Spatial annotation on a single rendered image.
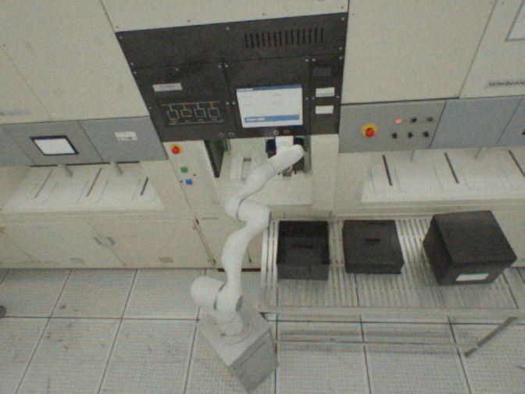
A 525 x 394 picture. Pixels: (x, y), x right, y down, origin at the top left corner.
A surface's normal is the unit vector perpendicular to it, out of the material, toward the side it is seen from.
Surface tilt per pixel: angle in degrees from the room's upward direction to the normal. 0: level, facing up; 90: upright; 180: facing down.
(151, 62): 90
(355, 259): 0
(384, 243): 0
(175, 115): 90
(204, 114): 90
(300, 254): 0
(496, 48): 90
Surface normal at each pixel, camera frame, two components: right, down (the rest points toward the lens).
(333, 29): -0.05, 0.77
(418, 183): -0.11, -0.64
